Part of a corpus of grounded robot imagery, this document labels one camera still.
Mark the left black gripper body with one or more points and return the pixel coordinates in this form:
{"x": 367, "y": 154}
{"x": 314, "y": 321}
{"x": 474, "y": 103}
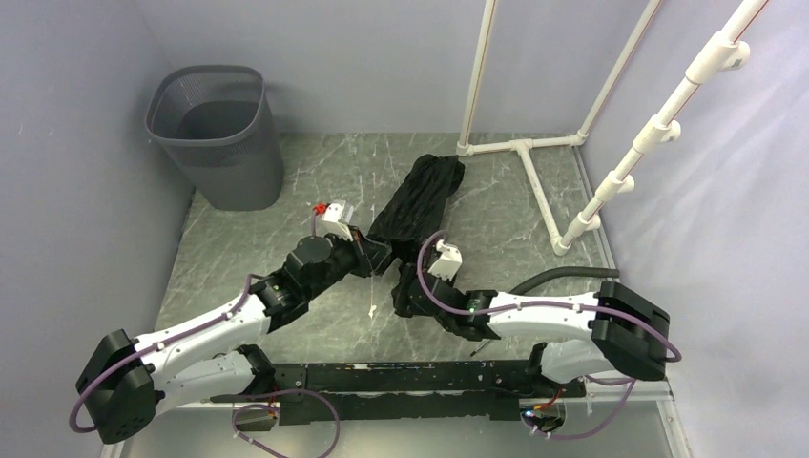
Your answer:
{"x": 342, "y": 263}

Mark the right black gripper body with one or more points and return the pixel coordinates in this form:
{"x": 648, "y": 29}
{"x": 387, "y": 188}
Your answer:
{"x": 412, "y": 271}

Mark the black trash bag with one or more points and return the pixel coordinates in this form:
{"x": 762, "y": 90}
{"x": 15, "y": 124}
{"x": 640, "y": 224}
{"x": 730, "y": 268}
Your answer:
{"x": 416, "y": 209}

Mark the grey mesh trash bin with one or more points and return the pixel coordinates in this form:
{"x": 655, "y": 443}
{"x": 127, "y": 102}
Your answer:
{"x": 216, "y": 125}

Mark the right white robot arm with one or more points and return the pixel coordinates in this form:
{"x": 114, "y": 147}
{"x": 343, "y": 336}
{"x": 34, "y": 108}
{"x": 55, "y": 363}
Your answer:
{"x": 612, "y": 328}

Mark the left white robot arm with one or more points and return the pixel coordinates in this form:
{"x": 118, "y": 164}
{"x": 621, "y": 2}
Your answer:
{"x": 129, "y": 380}

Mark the yellow black screwdriver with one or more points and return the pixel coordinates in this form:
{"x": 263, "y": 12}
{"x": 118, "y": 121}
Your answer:
{"x": 479, "y": 348}

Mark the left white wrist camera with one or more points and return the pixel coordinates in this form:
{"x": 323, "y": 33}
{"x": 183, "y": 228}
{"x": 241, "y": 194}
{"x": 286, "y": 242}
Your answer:
{"x": 332, "y": 218}

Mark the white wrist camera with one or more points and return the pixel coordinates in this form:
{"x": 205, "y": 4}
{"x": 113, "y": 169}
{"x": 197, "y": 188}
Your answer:
{"x": 449, "y": 261}
{"x": 332, "y": 218}

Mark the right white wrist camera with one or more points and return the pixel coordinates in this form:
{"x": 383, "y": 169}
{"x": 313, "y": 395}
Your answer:
{"x": 449, "y": 261}

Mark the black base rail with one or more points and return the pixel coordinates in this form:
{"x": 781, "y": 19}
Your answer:
{"x": 495, "y": 389}

